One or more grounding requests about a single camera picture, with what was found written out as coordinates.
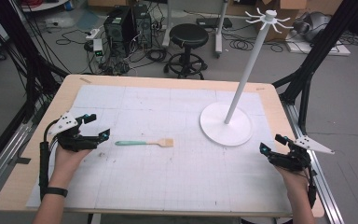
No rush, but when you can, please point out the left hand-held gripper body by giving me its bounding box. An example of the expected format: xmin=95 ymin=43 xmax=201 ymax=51
xmin=47 ymin=111 xmax=101 ymax=153

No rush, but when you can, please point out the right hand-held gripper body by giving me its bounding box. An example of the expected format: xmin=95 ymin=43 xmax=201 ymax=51
xmin=268 ymin=134 xmax=336 ymax=173

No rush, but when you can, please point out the wooden spatula with green handle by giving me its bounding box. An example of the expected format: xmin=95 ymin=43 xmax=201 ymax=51
xmin=115 ymin=137 xmax=174 ymax=148

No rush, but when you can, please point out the white hook stand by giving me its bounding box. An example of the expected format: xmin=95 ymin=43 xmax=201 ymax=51
xmin=200 ymin=8 xmax=295 ymax=147

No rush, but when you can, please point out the person's left hand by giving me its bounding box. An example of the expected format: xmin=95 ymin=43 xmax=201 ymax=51
xmin=51 ymin=143 xmax=93 ymax=189

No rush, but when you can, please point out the person's right hand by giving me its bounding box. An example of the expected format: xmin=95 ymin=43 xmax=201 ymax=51
xmin=274 ymin=165 xmax=312 ymax=200

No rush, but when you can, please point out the black wristband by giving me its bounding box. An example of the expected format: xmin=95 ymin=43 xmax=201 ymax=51
xmin=42 ymin=186 xmax=69 ymax=198

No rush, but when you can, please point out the white grid mat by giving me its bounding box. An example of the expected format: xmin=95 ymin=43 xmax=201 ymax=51
xmin=25 ymin=84 xmax=293 ymax=215

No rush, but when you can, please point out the white power adapter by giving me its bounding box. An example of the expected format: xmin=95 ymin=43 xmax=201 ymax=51
xmin=92 ymin=38 xmax=105 ymax=63

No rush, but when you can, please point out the white power strip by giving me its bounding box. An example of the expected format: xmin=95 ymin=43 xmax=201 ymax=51
xmin=85 ymin=27 xmax=102 ymax=41

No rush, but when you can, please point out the black computer tower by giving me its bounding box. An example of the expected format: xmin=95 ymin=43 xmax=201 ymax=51
xmin=131 ymin=4 xmax=154 ymax=49
xmin=103 ymin=6 xmax=134 ymax=57

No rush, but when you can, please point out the black round stool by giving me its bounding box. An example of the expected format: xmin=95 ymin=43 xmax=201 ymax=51
xmin=163 ymin=23 xmax=210 ymax=80

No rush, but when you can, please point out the black flat device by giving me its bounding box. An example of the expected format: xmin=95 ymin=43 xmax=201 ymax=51
xmin=196 ymin=17 xmax=233 ymax=30

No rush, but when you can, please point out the aluminium rail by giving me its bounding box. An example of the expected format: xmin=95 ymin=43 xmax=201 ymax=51
xmin=281 ymin=101 xmax=346 ymax=224
xmin=0 ymin=99 xmax=43 ymax=203

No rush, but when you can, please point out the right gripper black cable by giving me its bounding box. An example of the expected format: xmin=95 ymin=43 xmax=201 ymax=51
xmin=304 ymin=164 xmax=319 ymax=209

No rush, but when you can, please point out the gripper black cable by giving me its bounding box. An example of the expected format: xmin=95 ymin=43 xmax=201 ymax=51
xmin=38 ymin=119 xmax=61 ymax=200
xmin=304 ymin=164 xmax=319 ymax=209

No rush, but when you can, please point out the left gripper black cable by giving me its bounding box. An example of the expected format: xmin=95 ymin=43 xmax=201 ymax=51
xmin=38 ymin=119 xmax=61 ymax=200

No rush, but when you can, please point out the black metal frame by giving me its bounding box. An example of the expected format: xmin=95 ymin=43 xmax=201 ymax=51
xmin=272 ymin=0 xmax=358 ymax=134
xmin=0 ymin=0 xmax=70 ymax=178

